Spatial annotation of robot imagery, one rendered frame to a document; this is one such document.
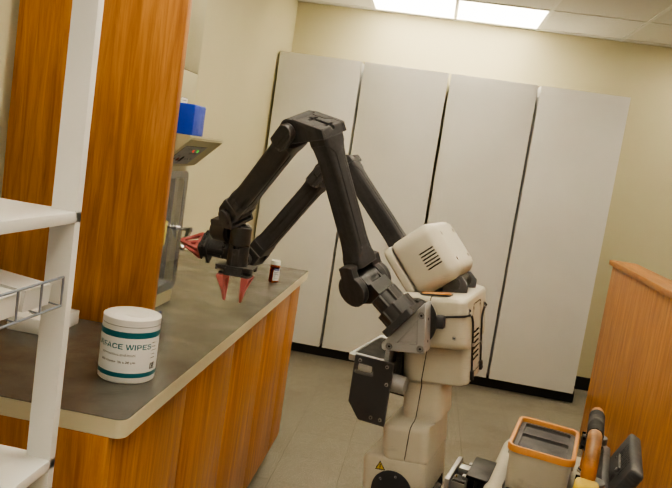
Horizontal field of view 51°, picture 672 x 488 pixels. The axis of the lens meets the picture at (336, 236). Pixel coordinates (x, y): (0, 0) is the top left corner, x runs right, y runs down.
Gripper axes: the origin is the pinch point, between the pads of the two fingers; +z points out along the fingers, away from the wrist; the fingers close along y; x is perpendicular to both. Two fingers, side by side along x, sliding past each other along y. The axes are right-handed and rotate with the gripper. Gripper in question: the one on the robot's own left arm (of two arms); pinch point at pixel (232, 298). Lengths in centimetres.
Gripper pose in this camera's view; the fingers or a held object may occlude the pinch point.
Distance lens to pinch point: 192.8
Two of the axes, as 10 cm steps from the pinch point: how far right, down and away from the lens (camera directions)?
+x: -1.4, 0.9, -9.9
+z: -1.4, 9.8, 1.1
